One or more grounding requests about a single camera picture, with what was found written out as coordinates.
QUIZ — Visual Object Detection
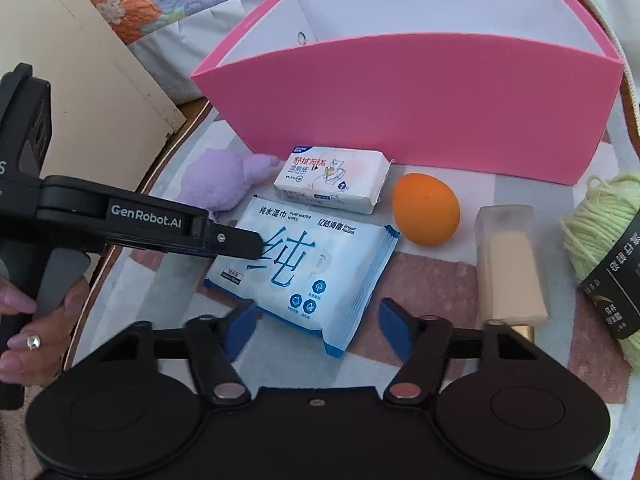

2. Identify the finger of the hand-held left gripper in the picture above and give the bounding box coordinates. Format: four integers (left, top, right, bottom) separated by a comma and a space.
190, 221, 265, 262

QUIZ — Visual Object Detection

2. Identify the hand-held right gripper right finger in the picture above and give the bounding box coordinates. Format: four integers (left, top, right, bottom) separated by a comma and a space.
378, 298, 567, 404

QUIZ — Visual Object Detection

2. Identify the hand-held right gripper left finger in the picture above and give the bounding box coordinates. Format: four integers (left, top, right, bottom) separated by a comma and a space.
75, 298, 259, 404

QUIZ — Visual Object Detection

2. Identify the blue and white wipes pack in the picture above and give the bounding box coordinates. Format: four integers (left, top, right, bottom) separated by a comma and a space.
202, 194, 401, 359

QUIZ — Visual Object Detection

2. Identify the pink cardboard box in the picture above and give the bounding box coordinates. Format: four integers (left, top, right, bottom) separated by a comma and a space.
190, 0, 625, 187

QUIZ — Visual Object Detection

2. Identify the green yarn ball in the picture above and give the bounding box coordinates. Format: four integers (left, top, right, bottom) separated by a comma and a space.
559, 172, 640, 367

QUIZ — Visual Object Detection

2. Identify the person's left hand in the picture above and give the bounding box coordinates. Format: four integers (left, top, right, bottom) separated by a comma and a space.
0, 276, 94, 387

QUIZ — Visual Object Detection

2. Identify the round patterned table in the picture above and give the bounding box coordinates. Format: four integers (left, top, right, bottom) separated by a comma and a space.
65, 97, 640, 407

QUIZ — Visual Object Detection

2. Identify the purple plush toy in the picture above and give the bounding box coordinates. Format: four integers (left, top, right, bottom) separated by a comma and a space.
181, 150, 281, 218

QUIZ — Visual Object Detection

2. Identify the small white wipes pack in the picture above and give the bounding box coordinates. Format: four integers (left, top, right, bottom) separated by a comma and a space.
273, 144, 392, 215

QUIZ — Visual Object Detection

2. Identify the orange makeup sponge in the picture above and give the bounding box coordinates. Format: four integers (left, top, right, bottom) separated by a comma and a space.
392, 172, 461, 247

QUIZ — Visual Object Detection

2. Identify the beige foundation bottle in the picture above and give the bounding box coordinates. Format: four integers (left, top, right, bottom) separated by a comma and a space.
473, 204, 551, 343

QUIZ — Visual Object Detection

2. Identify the beige cardboard board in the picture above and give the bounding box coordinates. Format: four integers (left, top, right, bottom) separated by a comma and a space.
0, 0, 187, 192

